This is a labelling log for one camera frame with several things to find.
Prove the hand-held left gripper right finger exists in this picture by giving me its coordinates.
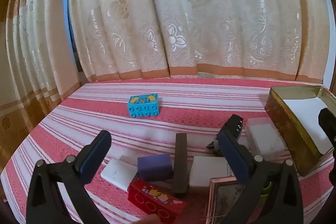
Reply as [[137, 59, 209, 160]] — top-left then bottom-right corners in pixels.
[[219, 132, 307, 224]]

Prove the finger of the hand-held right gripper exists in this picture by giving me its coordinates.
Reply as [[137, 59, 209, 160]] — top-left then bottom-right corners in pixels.
[[318, 108, 336, 151]]

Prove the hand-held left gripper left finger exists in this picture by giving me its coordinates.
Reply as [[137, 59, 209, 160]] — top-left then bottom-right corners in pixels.
[[26, 130, 112, 224]]

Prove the white block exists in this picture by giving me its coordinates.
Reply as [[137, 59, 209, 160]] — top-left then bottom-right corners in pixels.
[[100, 158, 139, 191]]

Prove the white paper box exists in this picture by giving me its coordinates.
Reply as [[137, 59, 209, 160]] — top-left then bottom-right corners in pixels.
[[189, 156, 238, 187]]

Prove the black grey toy figure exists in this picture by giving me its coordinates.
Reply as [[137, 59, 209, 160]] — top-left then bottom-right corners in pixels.
[[207, 114, 242, 157]]

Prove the white plastic box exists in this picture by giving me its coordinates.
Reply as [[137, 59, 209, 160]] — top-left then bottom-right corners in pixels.
[[245, 118, 287, 157]]

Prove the gold tin box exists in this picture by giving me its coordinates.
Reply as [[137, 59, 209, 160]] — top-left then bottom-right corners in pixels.
[[265, 85, 336, 177]]

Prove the brown wooden bar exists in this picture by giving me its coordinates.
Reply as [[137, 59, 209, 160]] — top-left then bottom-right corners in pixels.
[[172, 133, 190, 197]]

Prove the purple block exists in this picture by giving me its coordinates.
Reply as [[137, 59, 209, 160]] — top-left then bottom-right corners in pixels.
[[137, 153, 174, 182]]

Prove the blue toy brick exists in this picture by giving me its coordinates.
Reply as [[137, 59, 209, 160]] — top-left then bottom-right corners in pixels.
[[128, 93, 162, 118]]

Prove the red toy brick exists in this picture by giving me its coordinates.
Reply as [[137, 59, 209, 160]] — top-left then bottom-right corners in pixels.
[[128, 179, 187, 224]]

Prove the white paper liner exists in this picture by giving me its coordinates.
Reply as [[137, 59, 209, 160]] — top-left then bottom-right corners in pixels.
[[283, 96, 334, 155]]

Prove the pink striped bedspread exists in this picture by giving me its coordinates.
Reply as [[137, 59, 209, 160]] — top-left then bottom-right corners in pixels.
[[0, 76, 336, 224]]

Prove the cream floral curtain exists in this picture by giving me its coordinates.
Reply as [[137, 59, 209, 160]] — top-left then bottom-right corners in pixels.
[[67, 0, 328, 83]]

